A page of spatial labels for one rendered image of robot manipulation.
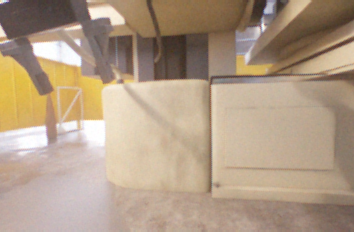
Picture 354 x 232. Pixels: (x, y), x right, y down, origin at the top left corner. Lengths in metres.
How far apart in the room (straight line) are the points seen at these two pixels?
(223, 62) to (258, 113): 0.74
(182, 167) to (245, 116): 0.42
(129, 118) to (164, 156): 0.28
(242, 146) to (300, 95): 0.36
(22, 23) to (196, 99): 0.76
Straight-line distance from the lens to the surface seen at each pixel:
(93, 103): 4.00
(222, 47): 1.64
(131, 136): 1.07
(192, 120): 0.97
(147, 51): 1.71
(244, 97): 0.98
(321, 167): 1.14
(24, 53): 0.43
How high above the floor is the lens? 0.49
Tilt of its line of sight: 4 degrees down
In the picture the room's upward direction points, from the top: 1 degrees counter-clockwise
